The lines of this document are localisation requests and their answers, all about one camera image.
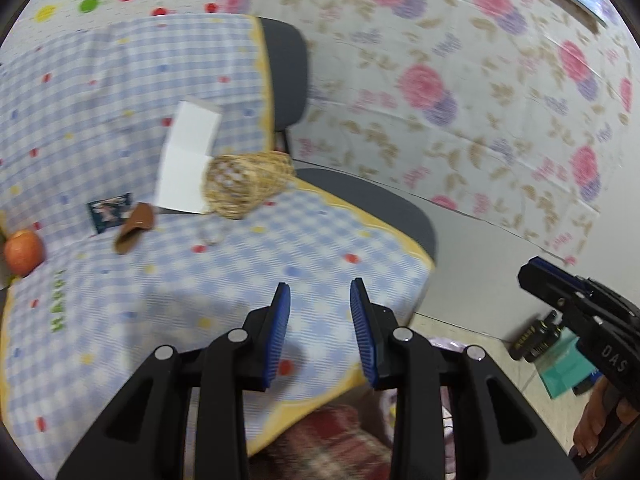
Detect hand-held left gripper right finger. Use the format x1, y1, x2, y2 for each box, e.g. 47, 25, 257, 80
350, 277, 583, 480

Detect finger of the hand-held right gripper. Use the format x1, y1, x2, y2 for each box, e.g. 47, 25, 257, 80
517, 256, 593, 322

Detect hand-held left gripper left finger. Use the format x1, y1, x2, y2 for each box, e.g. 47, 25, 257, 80
55, 282, 292, 480

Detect woven bamboo basket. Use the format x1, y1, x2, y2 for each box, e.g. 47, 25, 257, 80
201, 150, 297, 220

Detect person's right hand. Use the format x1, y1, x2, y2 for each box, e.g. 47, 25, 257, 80
570, 377, 640, 478

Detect teal box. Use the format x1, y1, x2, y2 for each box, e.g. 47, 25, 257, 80
539, 335, 601, 400

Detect black battery pack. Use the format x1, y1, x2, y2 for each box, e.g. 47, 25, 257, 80
509, 310, 563, 362

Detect checkered dotted cloth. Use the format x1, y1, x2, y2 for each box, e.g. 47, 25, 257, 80
0, 12, 435, 480

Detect person's plaid trouser legs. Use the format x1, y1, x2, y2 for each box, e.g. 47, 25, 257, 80
247, 405, 393, 480

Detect brown wooden spoon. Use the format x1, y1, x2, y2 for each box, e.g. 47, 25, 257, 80
114, 202, 157, 255

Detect white folded paper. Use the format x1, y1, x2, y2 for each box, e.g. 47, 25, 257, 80
154, 100, 223, 215

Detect dark snack packet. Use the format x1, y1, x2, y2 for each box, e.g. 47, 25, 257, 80
86, 193, 135, 235

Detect red apple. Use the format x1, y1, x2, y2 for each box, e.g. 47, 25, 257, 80
4, 229, 47, 277

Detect grey office chair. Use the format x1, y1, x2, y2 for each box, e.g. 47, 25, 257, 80
257, 16, 437, 268

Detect floral wall sheet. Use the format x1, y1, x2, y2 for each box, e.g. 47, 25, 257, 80
215, 0, 636, 266

